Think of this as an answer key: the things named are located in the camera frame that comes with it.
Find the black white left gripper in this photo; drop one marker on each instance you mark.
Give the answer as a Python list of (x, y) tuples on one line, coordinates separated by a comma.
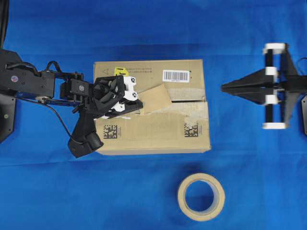
[(113, 96)]

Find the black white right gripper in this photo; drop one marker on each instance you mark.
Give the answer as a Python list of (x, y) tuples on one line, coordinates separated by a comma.
[(281, 73)]

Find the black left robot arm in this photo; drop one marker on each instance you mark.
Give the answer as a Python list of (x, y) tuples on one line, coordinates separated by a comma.
[(50, 86)]

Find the blue table cloth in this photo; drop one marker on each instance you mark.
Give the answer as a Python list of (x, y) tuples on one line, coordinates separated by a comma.
[(263, 172)]

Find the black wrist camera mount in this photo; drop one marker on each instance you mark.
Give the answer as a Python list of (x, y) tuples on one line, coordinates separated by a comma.
[(84, 139)]

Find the brown cardboard box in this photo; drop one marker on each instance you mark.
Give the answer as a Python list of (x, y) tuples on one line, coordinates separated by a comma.
[(174, 117)]

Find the brown tape strip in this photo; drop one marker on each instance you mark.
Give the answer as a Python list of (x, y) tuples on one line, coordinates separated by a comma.
[(154, 99)]

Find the brown packing tape roll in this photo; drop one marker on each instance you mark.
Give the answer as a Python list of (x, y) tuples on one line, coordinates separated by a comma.
[(201, 206)]

